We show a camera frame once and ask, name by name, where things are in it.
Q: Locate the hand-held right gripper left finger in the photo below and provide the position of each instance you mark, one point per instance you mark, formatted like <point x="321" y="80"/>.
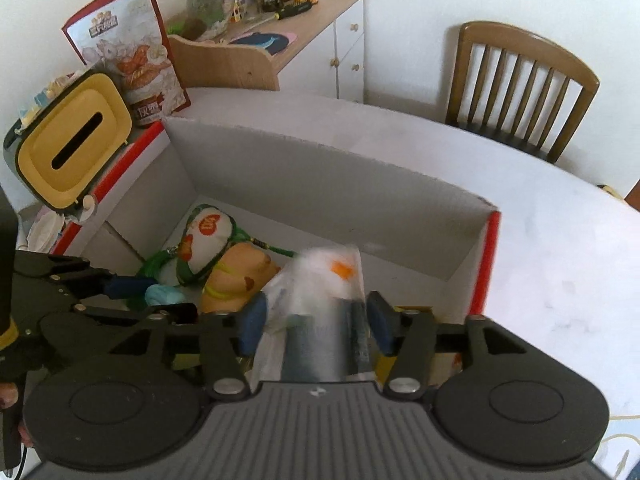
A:
<point x="252" y="327"/>

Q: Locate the person's left hand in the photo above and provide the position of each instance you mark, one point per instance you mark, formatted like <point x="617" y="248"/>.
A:
<point x="7" y="394"/>

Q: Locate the red cardboard box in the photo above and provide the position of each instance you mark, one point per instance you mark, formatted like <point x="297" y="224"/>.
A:
<point x="300" y="185"/>

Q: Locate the pastel coloured packet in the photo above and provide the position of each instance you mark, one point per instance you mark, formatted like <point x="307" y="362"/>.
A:
<point x="45" y="95"/>

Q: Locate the yellow lidded tissue box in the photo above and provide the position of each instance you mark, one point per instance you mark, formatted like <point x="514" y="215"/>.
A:
<point x="75" y="145"/>

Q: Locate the wooden side cabinet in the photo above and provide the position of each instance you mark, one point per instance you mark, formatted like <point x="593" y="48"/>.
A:
<point x="345" y="35"/>

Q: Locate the brown wooden chair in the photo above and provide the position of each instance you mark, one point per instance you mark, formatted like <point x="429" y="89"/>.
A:
<point x="525" y="45"/>

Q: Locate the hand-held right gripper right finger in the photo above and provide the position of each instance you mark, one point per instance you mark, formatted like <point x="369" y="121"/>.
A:
<point x="381" y="327"/>

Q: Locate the tan dog plush toy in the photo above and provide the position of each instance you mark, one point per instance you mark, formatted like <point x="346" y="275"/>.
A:
<point x="235" y="280"/>

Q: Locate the blue whale mouse pad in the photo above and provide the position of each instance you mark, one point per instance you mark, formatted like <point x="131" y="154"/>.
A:
<point x="262" y="42"/>

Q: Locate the tissue pack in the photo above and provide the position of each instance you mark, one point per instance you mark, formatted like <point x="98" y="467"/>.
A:
<point x="320" y="310"/>

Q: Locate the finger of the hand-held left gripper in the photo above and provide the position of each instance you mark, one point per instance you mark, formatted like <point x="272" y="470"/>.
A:
<point x="127" y="288"/>
<point x="182" y="314"/>

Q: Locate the red and white snack bag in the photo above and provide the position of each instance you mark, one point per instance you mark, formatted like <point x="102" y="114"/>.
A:
<point x="135" y="60"/>

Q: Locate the floral sachet with green tassel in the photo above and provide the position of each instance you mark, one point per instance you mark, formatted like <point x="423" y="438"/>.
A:
<point x="205" y="240"/>

